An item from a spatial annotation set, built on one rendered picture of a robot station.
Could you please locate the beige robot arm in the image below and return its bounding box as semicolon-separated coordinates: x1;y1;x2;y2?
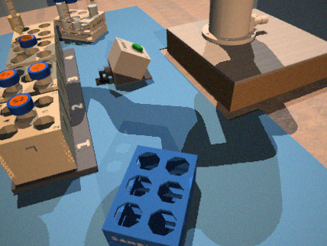
202;0;268;46

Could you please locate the clear conical tube with red liquid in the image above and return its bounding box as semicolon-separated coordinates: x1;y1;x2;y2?
6;93;37;124

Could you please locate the light blue bench mat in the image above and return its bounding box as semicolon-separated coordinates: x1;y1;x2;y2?
0;5;327;246

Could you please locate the blue tube rack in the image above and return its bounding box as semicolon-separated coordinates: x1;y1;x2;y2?
102;145;198;246

